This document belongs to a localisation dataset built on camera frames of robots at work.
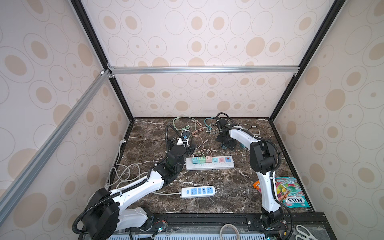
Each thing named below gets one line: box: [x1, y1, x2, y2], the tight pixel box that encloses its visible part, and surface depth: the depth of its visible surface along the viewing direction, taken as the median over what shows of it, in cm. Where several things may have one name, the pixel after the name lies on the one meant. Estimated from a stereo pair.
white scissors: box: [295, 224, 318, 240], surface depth 71 cm
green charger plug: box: [198, 156, 206, 164], surface depth 91 cm
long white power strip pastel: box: [185, 156, 235, 171], surface depth 94 cm
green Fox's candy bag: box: [275, 177, 311, 208], surface depth 82 cm
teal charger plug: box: [192, 156, 199, 164], surface depth 91 cm
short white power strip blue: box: [181, 186, 216, 199], surface depth 83 cm
